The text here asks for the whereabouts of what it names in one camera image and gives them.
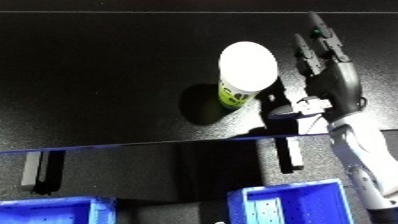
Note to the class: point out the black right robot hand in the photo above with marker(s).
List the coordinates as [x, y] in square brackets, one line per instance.
[337, 86]

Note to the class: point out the white paper cup green band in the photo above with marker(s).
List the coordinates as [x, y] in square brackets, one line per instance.
[247, 66]

